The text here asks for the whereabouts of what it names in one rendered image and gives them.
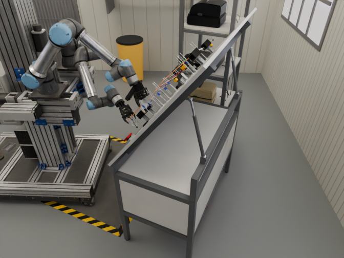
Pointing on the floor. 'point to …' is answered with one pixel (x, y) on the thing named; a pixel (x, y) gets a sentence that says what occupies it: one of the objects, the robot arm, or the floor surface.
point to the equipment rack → (226, 71)
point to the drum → (131, 52)
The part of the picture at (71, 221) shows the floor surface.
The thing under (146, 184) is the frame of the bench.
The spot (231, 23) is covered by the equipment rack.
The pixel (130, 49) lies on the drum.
